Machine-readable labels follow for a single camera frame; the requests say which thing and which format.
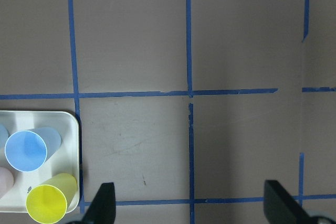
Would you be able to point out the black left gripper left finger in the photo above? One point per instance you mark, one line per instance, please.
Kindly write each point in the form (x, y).
(102, 209)

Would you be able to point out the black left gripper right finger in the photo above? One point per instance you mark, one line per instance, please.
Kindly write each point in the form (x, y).
(281, 207)

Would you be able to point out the yellow plastic cup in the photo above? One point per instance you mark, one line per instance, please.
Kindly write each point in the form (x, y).
(49, 201)

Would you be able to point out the blue cup near yellow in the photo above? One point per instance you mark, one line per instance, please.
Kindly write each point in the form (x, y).
(28, 150)

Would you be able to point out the pink plastic cup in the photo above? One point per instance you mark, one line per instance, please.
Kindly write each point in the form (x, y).
(6, 180)

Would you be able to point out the blue cup far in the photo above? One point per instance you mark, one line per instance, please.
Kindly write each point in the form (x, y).
(3, 136)

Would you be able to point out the cream plastic tray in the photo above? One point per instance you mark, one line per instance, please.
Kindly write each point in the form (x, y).
(65, 159)

